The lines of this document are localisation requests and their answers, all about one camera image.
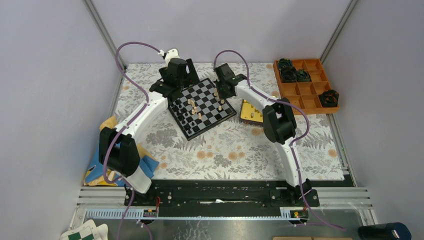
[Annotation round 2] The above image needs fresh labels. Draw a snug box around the rolled dark floral tie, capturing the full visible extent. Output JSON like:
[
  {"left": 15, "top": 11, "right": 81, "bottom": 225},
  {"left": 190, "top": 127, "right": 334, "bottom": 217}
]
[{"left": 280, "top": 66, "right": 297, "bottom": 83}]

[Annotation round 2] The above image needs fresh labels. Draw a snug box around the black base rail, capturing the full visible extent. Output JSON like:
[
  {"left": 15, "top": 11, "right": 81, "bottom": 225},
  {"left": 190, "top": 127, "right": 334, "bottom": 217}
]
[{"left": 124, "top": 179, "right": 320, "bottom": 218}]

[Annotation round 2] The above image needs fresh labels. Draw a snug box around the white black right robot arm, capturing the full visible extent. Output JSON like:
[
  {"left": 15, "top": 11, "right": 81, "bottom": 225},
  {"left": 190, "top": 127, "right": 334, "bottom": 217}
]
[{"left": 214, "top": 63, "right": 312, "bottom": 206}]

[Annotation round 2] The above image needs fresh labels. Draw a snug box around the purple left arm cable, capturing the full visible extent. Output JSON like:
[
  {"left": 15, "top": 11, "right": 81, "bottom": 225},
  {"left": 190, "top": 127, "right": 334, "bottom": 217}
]
[{"left": 100, "top": 41, "right": 165, "bottom": 240}]

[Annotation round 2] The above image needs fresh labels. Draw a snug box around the rolled blue floral tie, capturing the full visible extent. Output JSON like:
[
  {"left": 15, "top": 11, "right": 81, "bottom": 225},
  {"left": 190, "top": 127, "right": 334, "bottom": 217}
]
[{"left": 277, "top": 58, "right": 293, "bottom": 70}]

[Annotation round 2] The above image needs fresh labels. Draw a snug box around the rolled black orange tie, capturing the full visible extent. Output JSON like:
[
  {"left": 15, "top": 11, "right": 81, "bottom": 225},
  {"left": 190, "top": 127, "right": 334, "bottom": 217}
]
[{"left": 318, "top": 89, "right": 339, "bottom": 108}]

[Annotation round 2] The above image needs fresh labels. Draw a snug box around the blue yellow cloth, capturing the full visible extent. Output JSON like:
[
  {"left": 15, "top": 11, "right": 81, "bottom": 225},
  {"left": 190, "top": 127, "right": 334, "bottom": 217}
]
[{"left": 83, "top": 115, "right": 160, "bottom": 187}]

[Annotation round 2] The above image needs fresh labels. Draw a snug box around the rolled green floral tie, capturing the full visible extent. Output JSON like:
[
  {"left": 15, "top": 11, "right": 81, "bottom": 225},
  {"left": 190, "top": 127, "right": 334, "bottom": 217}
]
[{"left": 296, "top": 69, "right": 312, "bottom": 83}]

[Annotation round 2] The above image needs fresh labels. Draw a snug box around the green white checker card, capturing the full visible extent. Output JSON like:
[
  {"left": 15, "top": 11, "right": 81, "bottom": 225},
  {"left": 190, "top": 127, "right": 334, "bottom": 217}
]
[{"left": 60, "top": 219, "right": 109, "bottom": 240}]

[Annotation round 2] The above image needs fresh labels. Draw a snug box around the orange wooden divider tray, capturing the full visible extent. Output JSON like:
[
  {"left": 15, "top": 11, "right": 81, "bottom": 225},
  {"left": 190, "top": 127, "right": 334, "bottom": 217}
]
[{"left": 273, "top": 58, "right": 340, "bottom": 115}]

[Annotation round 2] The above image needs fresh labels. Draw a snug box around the black grey chess board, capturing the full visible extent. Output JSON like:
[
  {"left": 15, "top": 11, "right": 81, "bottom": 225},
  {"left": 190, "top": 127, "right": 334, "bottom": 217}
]
[{"left": 168, "top": 78, "right": 236, "bottom": 141}]

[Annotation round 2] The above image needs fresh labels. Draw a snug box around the gold tin box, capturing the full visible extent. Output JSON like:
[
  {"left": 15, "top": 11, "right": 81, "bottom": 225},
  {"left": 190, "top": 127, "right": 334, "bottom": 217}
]
[{"left": 239, "top": 99, "right": 263, "bottom": 127}]

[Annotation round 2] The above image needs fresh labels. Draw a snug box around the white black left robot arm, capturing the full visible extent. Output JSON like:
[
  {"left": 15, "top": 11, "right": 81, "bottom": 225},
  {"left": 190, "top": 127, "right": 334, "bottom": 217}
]
[{"left": 98, "top": 48, "right": 200, "bottom": 206}]

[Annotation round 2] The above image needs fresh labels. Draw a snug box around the dark blue cylinder bottle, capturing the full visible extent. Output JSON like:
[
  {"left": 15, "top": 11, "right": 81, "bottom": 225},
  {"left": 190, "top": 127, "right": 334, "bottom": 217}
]
[{"left": 357, "top": 222, "right": 412, "bottom": 240}]

